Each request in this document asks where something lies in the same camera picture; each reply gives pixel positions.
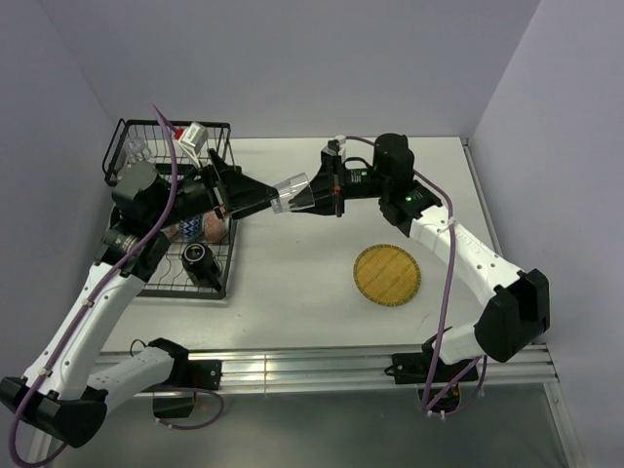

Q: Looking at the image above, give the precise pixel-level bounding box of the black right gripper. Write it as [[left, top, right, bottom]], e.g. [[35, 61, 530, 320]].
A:
[[287, 153, 388, 218]]

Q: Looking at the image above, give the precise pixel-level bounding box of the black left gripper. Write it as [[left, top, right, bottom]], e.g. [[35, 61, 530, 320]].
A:
[[154, 149, 282, 229]]

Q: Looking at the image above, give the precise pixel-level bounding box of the pink floral patterned bowl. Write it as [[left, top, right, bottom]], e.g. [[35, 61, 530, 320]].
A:
[[203, 212, 229, 244]]

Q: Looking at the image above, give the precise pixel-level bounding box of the orange patterned bowl zigzag outside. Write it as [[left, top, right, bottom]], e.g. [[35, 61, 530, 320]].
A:
[[179, 215, 203, 241]]

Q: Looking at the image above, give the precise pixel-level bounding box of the black mug white inside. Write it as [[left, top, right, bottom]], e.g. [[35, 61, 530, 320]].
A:
[[181, 243, 222, 291]]

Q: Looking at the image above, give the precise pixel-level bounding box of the clear faceted glass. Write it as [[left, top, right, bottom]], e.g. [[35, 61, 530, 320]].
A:
[[124, 136, 152, 166]]

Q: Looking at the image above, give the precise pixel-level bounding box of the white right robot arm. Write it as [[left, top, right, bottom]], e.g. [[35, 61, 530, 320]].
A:
[[282, 133, 550, 380]]

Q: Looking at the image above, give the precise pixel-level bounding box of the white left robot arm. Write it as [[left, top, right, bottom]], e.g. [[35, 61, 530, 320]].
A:
[[1, 151, 279, 448]]

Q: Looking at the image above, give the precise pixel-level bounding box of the round woven bamboo tray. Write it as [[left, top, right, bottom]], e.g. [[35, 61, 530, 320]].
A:
[[353, 244, 422, 307]]

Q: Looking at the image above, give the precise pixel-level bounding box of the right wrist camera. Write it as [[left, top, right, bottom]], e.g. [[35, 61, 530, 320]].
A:
[[328, 135, 347, 159]]

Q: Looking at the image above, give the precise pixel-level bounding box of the black wire dish rack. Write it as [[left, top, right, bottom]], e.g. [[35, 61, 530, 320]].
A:
[[102, 119, 237, 300]]

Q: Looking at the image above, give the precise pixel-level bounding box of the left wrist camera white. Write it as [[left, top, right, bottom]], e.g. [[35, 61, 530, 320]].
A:
[[175, 122, 209, 169]]

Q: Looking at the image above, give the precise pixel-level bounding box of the aluminium table edge rail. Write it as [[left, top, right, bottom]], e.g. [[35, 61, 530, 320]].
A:
[[48, 344, 560, 401]]

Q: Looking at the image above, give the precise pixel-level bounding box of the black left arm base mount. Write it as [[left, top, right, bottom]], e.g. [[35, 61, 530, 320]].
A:
[[149, 360, 225, 431]]

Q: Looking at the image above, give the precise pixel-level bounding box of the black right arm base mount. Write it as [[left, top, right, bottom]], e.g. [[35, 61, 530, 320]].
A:
[[384, 352, 479, 385]]

